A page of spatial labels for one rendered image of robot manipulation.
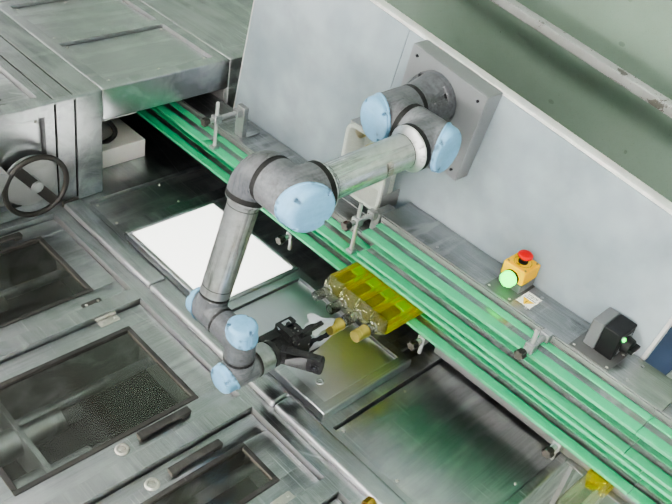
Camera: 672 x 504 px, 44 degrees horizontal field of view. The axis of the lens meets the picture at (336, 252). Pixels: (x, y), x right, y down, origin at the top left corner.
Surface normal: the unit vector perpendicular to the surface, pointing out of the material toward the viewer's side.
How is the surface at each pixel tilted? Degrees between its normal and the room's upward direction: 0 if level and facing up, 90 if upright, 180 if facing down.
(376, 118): 10
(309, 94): 0
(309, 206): 80
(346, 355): 90
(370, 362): 90
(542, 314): 90
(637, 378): 90
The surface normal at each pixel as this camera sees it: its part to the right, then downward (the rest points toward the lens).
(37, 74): 0.16, -0.79
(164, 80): 0.69, 0.52
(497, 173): -0.71, 0.33
